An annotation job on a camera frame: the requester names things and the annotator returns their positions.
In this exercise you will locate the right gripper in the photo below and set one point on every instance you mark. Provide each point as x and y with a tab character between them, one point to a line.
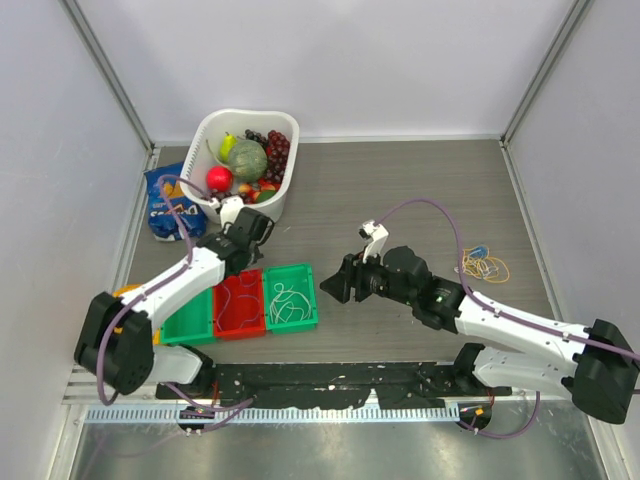
339	285

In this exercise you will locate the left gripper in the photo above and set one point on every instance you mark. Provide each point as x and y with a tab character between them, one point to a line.
257	253

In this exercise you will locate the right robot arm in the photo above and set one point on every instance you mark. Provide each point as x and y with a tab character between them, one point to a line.
592	366

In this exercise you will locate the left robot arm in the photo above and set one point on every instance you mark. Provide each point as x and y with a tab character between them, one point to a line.
116	339

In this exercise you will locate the right green bin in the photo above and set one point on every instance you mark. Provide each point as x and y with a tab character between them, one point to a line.
290	299

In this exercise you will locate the green bin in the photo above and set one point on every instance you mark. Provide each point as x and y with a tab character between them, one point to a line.
290	299
192	324

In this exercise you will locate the blue chips bag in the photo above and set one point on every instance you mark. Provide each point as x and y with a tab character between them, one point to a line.
165	194

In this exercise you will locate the green lime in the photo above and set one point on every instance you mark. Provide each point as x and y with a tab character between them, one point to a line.
264	195

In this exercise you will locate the red bin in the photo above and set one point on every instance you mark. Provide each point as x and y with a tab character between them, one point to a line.
239	311

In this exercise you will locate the red apple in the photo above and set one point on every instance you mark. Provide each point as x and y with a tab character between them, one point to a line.
219	179

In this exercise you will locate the green melon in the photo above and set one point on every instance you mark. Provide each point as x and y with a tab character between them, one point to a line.
247	161

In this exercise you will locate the left green bin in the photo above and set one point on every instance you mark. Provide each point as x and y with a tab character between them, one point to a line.
192	324

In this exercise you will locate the red grape bunch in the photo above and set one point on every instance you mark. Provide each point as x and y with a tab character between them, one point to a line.
277	150

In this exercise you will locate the green pear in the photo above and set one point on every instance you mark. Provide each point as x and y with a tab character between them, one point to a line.
228	142

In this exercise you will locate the dark grape bunch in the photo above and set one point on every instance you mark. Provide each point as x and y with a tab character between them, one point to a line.
257	137

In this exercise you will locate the white plastic basket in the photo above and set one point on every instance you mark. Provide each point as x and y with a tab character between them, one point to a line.
203	155

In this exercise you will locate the yellow bin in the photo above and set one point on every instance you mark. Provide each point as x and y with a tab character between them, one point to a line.
127	288

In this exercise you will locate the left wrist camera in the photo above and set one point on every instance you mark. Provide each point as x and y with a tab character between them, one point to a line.
224	211

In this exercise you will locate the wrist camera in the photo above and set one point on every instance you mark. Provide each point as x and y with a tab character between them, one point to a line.
375	236
224	211

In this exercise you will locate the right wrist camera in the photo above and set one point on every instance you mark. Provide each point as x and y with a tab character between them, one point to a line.
375	236

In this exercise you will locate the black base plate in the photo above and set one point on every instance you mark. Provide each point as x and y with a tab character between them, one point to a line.
336	386

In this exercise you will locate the slotted cable duct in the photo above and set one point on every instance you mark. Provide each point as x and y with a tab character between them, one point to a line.
185	414

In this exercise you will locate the left aluminium frame post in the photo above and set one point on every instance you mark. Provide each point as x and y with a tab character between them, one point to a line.
88	37

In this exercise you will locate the aluminium frame post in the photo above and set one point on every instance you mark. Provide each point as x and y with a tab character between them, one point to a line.
88	37
570	24

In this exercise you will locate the right aluminium frame post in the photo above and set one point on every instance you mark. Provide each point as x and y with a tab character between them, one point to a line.
570	24

